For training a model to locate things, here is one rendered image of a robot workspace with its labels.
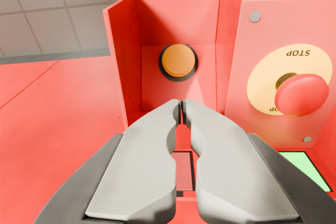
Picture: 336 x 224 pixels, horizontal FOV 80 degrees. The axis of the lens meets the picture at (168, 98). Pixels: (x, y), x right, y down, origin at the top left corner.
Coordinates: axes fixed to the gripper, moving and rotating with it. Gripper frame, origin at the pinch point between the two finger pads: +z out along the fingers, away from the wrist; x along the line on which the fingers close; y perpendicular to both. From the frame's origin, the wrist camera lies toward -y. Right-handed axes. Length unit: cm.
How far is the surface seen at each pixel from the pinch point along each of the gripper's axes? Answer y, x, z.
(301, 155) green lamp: 9.7, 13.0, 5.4
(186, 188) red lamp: 10.0, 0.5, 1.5
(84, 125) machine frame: 22.1, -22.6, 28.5
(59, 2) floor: -3, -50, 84
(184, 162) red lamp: 9.7, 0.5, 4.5
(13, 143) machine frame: 23, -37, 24
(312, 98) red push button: 1.4, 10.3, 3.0
